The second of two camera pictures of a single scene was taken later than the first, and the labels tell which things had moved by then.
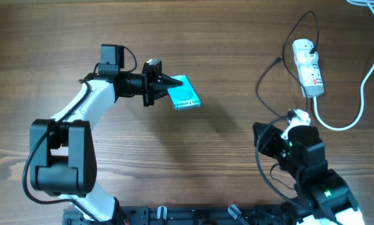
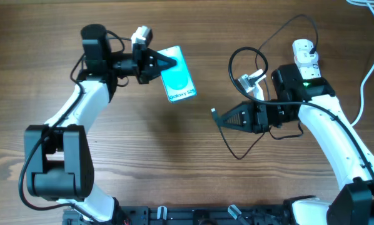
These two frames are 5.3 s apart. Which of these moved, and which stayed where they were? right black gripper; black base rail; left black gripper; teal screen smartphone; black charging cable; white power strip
Moved: teal screen smartphone; left black gripper; right black gripper; black charging cable
Stayed: black base rail; white power strip
